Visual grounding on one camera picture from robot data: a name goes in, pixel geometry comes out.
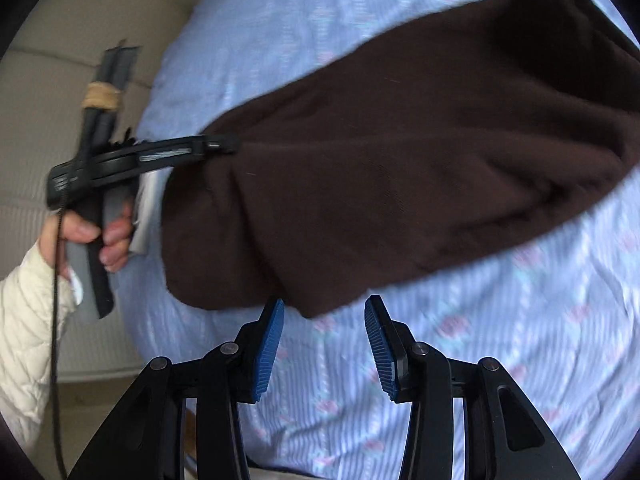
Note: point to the dark brown fleece pants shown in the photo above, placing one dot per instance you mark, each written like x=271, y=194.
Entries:
x=441, y=141

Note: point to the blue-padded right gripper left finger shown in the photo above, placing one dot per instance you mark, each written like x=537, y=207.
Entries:
x=142, y=437

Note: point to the white quilted jacket sleeve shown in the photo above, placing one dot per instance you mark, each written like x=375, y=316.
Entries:
x=25, y=341

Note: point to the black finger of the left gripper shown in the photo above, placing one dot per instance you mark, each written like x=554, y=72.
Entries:
x=205, y=147

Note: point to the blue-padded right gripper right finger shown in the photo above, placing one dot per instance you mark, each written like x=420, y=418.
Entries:
x=505, y=436

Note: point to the person's left hand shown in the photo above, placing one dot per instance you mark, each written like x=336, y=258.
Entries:
x=116, y=236

